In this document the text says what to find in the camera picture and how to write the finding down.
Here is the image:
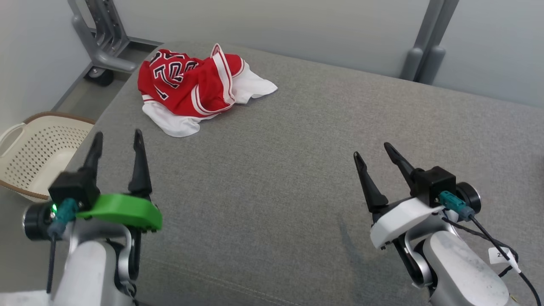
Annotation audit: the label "cream perforated laundry basket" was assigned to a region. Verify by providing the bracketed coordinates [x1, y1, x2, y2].
[0, 111, 96, 201]

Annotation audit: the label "grey partition foot with caster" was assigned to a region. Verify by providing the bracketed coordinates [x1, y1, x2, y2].
[68, 0, 137, 88]

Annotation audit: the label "grey partition post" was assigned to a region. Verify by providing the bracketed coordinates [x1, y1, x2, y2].
[419, 0, 460, 84]
[400, 0, 445, 81]

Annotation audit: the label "left camera cable teal plug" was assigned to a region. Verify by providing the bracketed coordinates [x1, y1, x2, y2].
[46, 198, 80, 295]

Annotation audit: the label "white cable tag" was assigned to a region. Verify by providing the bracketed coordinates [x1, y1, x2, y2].
[488, 246, 517, 266]

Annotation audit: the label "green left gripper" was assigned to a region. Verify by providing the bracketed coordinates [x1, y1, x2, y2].
[76, 129, 163, 232]

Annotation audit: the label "right camera cable teal plug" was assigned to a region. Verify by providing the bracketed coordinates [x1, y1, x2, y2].
[439, 191, 543, 306]

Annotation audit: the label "red Bulls jersey white sleeves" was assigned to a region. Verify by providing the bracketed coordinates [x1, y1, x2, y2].
[137, 43, 278, 138]

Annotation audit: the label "white partition panel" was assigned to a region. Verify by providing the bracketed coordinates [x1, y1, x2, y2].
[114, 0, 431, 79]
[433, 0, 544, 109]

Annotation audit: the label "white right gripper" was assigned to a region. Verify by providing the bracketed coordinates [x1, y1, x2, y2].
[353, 142, 447, 249]

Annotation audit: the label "camera cable teal plug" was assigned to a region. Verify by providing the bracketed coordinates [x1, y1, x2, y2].
[439, 191, 543, 306]
[46, 198, 80, 295]

